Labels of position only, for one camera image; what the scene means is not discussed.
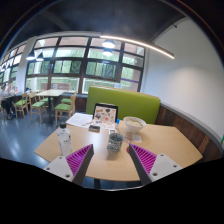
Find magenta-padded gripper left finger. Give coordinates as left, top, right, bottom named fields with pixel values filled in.
left=43, top=143, right=95, bottom=187

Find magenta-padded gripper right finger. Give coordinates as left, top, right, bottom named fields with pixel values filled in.
left=128, top=143, right=183, bottom=186

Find clear plastic water bottle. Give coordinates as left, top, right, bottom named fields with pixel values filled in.
left=56, top=121, right=73, bottom=157

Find white ceramic bowl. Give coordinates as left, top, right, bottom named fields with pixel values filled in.
left=122, top=115, right=147, bottom=134

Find white paper sheets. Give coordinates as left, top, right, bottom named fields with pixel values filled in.
left=65, top=112, right=94, bottom=128

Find small dark box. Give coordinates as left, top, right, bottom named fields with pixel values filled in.
left=88, top=124, right=101, bottom=133

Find green speckled ceramic cup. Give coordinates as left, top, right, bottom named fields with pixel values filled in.
left=106, top=132, right=125, bottom=153

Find wooden chairs with green seats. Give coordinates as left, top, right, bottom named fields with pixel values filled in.
left=12, top=91, right=78, bottom=126

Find white sticker sheet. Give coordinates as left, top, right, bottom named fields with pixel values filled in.
left=96, top=121, right=118, bottom=131

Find green upholstered bench backrest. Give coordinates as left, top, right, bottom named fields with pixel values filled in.
left=85, top=85, right=162, bottom=125

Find black tablet with stickers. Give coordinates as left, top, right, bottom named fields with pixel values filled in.
left=91, top=102, right=119, bottom=125

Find light wooden dining table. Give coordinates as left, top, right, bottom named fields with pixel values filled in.
left=35, top=88, right=76, bottom=124

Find person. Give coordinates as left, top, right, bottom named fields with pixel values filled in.
left=0, top=83, right=18, bottom=120

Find long linear ceiling light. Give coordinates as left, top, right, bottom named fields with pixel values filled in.
left=99, top=34, right=176, bottom=60

